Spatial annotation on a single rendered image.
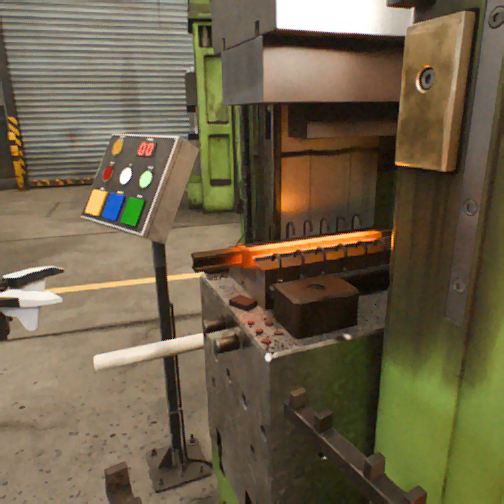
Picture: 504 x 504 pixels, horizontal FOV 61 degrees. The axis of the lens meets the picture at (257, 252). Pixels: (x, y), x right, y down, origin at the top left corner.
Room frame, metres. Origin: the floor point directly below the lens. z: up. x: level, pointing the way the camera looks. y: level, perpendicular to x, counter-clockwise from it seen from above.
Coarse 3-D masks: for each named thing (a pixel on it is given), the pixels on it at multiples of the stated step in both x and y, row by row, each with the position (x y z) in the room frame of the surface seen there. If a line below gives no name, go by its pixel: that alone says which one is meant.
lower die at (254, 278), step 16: (272, 240) 0.93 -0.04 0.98; (288, 240) 0.89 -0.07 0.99; (368, 240) 0.85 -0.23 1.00; (256, 256) 0.75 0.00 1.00; (288, 256) 0.77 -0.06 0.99; (304, 256) 0.77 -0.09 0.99; (320, 256) 0.77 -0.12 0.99; (336, 256) 0.77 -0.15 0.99; (352, 256) 0.77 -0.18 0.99; (368, 256) 0.79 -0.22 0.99; (240, 272) 0.82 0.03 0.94; (256, 272) 0.74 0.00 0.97; (272, 272) 0.71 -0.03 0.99; (288, 272) 0.72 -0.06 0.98; (320, 272) 0.75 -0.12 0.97; (336, 272) 0.76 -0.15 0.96; (256, 288) 0.74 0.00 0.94; (368, 288) 0.79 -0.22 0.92; (272, 304) 0.71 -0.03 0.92
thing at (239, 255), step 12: (300, 240) 0.83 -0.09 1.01; (312, 240) 0.83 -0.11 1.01; (324, 240) 0.83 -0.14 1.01; (336, 240) 0.83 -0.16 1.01; (348, 240) 0.84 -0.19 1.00; (204, 252) 0.75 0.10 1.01; (216, 252) 0.75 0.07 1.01; (228, 252) 0.74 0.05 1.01; (240, 252) 0.75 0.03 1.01; (252, 252) 0.76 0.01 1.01; (264, 252) 0.77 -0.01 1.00; (276, 252) 0.78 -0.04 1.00; (204, 264) 0.74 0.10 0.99; (216, 264) 0.74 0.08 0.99; (228, 264) 0.75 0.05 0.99; (240, 264) 0.75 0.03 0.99
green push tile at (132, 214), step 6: (132, 198) 1.14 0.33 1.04; (132, 204) 1.13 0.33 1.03; (138, 204) 1.11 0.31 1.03; (144, 204) 1.10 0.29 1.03; (126, 210) 1.13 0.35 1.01; (132, 210) 1.12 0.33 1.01; (138, 210) 1.10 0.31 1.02; (126, 216) 1.12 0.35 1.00; (132, 216) 1.10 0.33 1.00; (138, 216) 1.09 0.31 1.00; (126, 222) 1.11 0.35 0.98; (132, 222) 1.09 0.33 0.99; (138, 222) 1.09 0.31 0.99
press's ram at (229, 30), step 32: (224, 0) 0.86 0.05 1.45; (256, 0) 0.72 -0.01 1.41; (288, 0) 0.66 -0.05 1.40; (320, 0) 0.68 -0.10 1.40; (352, 0) 0.70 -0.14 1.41; (384, 0) 0.72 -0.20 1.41; (224, 32) 0.86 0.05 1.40; (256, 32) 0.73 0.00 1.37; (288, 32) 0.68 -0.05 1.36; (320, 32) 0.69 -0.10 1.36; (352, 32) 0.71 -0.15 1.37; (384, 32) 0.73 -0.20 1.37
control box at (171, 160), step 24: (144, 144) 1.24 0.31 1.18; (168, 144) 1.17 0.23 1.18; (120, 168) 1.26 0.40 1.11; (144, 168) 1.19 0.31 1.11; (168, 168) 1.13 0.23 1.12; (192, 168) 1.19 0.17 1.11; (120, 192) 1.21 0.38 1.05; (144, 192) 1.13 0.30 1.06; (168, 192) 1.12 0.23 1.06; (96, 216) 1.23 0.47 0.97; (120, 216) 1.15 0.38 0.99; (144, 216) 1.09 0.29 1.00; (168, 216) 1.12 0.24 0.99
